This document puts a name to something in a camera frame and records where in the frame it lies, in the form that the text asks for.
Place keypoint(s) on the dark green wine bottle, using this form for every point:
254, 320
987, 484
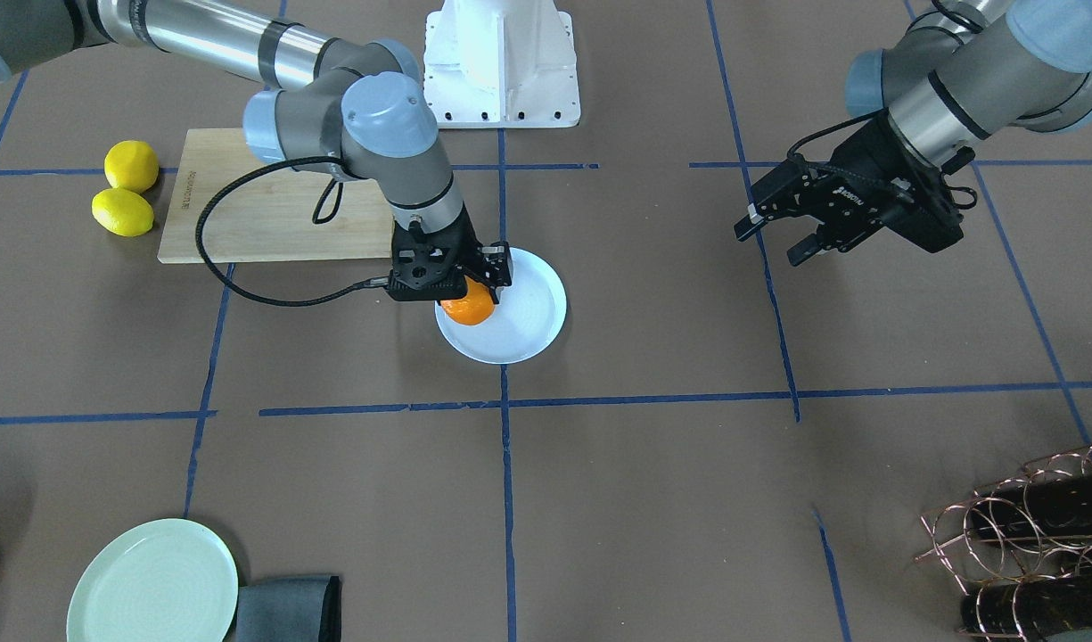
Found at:
1060, 509

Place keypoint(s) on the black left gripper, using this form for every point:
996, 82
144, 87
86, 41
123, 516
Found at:
869, 171

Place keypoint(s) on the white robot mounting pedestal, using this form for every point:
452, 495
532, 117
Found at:
501, 64

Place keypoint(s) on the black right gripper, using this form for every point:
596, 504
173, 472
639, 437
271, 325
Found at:
495, 266

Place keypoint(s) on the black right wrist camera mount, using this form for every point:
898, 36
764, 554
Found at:
420, 270

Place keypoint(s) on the light blue plate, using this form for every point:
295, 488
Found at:
528, 317

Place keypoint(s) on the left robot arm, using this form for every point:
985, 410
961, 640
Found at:
962, 71

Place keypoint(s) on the orange fruit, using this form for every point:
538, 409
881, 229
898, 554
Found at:
475, 307

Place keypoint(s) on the copper wire bottle rack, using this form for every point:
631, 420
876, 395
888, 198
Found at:
970, 561

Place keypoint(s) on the pale green plate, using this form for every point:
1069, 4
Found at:
165, 580

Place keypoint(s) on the dark folded cloth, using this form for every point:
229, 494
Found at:
294, 608

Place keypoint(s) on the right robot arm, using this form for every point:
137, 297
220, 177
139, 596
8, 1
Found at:
348, 111

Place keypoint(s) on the yellow lemon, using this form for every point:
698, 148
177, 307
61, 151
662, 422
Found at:
122, 212
133, 165

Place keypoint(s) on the wooden cutting board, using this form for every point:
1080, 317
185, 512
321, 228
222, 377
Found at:
269, 219

